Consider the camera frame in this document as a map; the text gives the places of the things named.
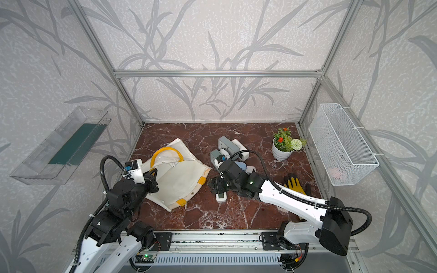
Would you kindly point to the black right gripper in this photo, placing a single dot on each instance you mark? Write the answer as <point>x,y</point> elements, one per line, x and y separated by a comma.
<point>214,183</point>

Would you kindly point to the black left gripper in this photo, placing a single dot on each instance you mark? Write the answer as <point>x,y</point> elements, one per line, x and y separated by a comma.
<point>152,183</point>

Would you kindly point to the light blue face alarm clock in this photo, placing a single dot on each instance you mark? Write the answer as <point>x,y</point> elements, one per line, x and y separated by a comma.
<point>242,165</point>

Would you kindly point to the green square analog clock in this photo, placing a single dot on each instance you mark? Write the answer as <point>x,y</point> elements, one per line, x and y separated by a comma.
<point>213,155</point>

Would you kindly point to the grey square analog clock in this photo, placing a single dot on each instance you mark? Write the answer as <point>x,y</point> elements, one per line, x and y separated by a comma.
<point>225,144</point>

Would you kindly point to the white canvas bag yellow handles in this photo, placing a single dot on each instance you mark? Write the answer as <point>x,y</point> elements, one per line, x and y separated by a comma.
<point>180,175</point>

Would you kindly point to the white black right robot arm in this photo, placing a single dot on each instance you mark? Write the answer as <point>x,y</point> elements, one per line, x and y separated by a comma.
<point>330,228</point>

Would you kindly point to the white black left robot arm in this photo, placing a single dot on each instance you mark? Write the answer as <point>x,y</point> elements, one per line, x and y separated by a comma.
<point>106,243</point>

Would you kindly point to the white pot artificial plant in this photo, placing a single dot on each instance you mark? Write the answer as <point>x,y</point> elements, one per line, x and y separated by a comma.
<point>284,144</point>

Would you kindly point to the green circuit board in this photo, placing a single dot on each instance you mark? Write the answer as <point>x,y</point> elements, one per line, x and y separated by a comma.
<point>145,259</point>

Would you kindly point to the yellow work glove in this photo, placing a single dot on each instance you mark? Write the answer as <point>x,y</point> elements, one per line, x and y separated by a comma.
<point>292,182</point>

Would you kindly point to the pink object in basket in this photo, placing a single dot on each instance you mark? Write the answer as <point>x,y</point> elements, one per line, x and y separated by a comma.
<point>337,174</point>

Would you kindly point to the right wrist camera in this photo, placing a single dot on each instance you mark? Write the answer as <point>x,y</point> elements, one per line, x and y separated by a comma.
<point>221,159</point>

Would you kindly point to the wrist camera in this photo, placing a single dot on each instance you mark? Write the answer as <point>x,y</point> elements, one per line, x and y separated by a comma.
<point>133,171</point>
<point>221,159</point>

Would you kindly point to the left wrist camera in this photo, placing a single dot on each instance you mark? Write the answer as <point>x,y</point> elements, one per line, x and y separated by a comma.
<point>133,171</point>

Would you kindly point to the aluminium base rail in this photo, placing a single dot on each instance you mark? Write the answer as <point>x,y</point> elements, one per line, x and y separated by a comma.
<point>227,247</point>

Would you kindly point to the clear plastic wall shelf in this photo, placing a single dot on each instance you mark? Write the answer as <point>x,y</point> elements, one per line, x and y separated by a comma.
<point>55,160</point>

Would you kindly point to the white wire mesh basket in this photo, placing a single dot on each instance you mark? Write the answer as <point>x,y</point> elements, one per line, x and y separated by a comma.
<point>340,144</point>

